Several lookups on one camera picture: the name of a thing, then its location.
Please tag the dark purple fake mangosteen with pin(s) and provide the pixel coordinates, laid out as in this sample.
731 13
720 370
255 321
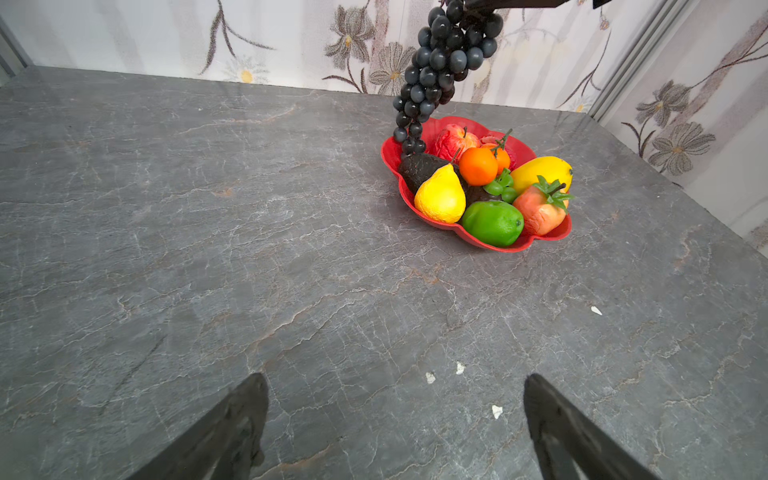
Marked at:
500 189

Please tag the green fake lime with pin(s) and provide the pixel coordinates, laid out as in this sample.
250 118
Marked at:
494 223

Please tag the dark fake avocado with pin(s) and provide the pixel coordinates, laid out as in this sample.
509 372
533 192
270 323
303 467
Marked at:
418 168

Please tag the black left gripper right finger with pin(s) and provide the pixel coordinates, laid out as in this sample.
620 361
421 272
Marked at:
568 443

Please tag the red crinkled fake fruit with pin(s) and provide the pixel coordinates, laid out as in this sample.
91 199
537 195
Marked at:
452 141

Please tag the orange fake tangerine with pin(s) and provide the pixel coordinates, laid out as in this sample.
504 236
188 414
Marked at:
497 146
478 166

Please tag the red flower-shaped fruit bowl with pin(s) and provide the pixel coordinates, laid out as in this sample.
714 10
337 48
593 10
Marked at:
391 156

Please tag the yellow fake pear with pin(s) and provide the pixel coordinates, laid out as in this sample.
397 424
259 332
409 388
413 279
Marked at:
442 198

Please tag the black fake grape bunch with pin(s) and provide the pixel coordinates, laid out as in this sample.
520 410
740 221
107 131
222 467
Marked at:
457 39

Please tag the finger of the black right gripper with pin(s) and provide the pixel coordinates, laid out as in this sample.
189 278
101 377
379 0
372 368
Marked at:
512 4

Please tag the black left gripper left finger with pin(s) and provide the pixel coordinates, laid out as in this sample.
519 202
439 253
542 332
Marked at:
223 444

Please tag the red fake apple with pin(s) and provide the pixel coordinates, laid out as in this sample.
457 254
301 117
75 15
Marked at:
544 205

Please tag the yellow fake lemon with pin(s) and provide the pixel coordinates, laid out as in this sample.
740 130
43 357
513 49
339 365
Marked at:
550 167

